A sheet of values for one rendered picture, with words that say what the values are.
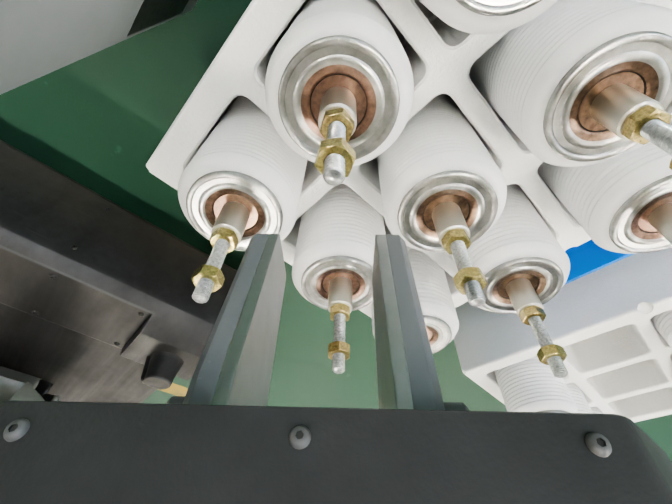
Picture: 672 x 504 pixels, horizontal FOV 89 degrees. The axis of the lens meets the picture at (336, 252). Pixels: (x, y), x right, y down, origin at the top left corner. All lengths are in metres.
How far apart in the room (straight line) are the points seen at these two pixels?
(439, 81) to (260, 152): 0.15
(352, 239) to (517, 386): 0.41
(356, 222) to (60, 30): 0.24
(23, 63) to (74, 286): 0.34
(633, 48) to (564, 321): 0.42
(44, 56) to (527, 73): 0.28
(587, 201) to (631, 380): 0.53
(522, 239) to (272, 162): 0.22
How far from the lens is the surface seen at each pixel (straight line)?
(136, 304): 0.53
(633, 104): 0.26
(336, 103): 0.20
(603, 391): 0.83
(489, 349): 0.64
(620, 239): 0.36
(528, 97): 0.27
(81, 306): 0.58
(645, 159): 0.34
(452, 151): 0.27
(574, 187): 0.37
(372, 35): 0.23
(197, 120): 0.34
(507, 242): 0.34
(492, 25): 0.24
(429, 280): 0.40
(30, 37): 0.25
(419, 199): 0.27
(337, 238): 0.31
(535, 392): 0.62
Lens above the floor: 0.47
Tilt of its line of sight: 48 degrees down
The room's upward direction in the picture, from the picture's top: 178 degrees counter-clockwise
